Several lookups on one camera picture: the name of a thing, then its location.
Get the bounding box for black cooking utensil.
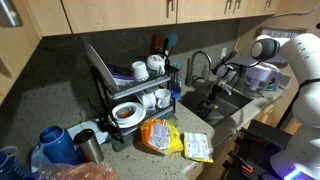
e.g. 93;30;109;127
161;37;169;58

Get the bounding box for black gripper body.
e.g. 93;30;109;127
205;84;222;104

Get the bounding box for large white plate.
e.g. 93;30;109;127
82;38;119;92

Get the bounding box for stainless steel sink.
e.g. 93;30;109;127
179;81;254;128

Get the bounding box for blue sponge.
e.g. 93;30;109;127
170;89;182;102

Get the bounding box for pink plastic bag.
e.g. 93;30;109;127
34;161;119;180

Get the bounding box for black utensil holder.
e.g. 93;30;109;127
165;64;181;91

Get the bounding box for purple white filter pitcher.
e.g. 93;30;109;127
240;61;283;98

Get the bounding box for purple bowl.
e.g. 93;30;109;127
109;64;137;86

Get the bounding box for orange black clamp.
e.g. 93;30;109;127
228;151;255;174

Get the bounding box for white mug on rack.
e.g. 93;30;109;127
145;54;166;77

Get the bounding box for stainless steel tumbler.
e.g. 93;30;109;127
73;128;105;164

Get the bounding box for silver metal bar handle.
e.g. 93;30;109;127
0;0;24;28

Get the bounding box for yellow orange snack bag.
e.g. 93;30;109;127
139;117;184;156

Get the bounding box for red spatula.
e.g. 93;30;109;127
152;33;166;54

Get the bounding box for black robot mounting stand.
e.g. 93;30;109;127
223;119;294;180

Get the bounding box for clear glass cup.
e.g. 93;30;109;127
136;91;157;111

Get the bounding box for blue dish soap bottle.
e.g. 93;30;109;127
172;61;186;93

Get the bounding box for wooden upper cabinets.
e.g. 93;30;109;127
0;0;320;104

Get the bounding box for curved metal faucet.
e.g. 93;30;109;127
184;50;213;88

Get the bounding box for small yellow white packet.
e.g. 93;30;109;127
182;131;215;164

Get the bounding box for framed text sign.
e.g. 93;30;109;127
259;26;307;43

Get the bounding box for black wire dish rack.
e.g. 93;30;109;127
90;63;183;143

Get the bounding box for teal spatula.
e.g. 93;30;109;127
166;32;179;59

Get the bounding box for blue plastic container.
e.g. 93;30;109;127
0;145;32;180

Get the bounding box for white bowl with sauce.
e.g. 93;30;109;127
110;101;148;129

